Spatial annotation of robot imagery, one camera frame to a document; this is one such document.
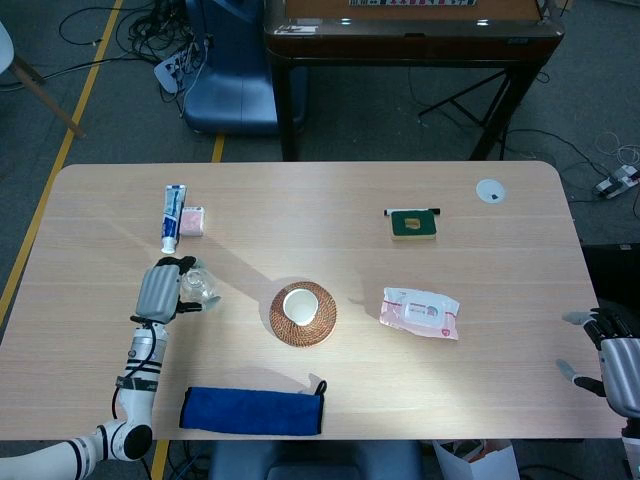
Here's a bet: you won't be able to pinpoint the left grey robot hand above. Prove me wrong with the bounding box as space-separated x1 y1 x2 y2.
130 255 221 324

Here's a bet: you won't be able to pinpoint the black box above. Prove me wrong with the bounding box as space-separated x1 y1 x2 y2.
582 242 640 306

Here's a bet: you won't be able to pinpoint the transparent plastic bottle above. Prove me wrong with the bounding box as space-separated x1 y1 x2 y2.
179 258 222 307

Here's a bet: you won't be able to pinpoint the blue white toothpaste tube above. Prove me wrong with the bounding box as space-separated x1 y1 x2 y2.
159 184 189 255

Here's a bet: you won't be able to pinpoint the black cable tangle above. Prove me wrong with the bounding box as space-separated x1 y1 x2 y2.
58 0 201 66

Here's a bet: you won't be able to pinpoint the white coiled cable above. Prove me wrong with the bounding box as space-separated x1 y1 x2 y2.
594 130 640 167

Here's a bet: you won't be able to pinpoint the face-up mahjong tile row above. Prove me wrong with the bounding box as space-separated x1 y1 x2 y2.
348 0 477 8

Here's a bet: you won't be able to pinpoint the black tripod stand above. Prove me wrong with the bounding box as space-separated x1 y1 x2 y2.
417 69 511 146

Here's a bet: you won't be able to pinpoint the round woven rattan coaster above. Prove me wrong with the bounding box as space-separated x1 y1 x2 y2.
269 280 339 347

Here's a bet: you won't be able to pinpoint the white power strip with plugs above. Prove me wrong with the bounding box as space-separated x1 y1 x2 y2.
153 47 211 94

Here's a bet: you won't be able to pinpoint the grey power strip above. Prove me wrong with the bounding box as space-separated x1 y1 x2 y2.
593 167 640 199

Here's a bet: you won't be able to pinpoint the white paper bag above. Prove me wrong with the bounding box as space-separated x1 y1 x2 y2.
432 438 521 480

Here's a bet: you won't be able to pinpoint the blue machine base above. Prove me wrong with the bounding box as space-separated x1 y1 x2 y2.
182 0 307 137

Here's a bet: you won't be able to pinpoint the white round cable grommet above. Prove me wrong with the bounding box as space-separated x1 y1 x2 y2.
475 178 507 205

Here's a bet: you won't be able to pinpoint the white paper cup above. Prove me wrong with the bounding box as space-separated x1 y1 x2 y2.
282 289 320 326

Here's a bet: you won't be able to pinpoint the white chair wooden legs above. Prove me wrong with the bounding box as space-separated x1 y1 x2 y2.
0 19 87 140

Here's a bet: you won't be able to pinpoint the green yellow sponge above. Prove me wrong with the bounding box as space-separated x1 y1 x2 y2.
389 209 439 244

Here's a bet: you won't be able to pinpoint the blue microfiber towel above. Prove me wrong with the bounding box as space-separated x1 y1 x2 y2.
178 379 329 437

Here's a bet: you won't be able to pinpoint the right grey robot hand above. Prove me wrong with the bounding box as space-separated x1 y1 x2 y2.
555 308 640 419

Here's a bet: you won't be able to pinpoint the brown mahjong table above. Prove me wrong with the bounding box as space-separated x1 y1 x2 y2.
263 0 565 162

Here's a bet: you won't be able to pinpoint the pink wet wipes pack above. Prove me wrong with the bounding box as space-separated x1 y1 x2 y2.
378 286 461 342

